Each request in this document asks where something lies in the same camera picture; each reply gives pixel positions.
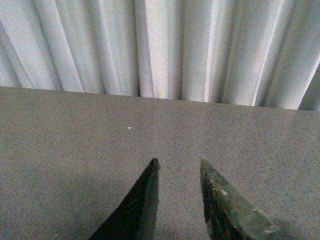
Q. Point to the white pleated curtain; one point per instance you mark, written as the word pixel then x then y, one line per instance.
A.
pixel 262 53

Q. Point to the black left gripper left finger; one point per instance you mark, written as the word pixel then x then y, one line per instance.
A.
pixel 135 217

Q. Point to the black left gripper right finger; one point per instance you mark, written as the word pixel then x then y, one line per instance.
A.
pixel 228 214

